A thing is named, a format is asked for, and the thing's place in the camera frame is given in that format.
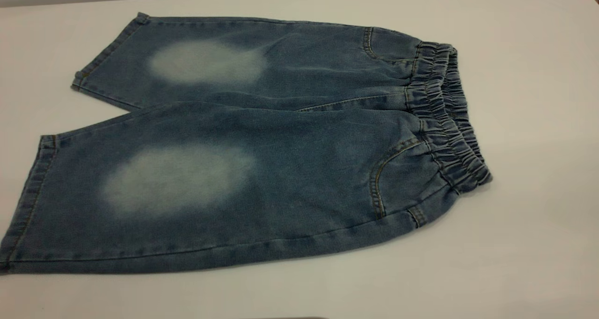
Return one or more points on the blue denim jeans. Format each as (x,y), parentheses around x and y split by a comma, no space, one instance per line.
(281,169)

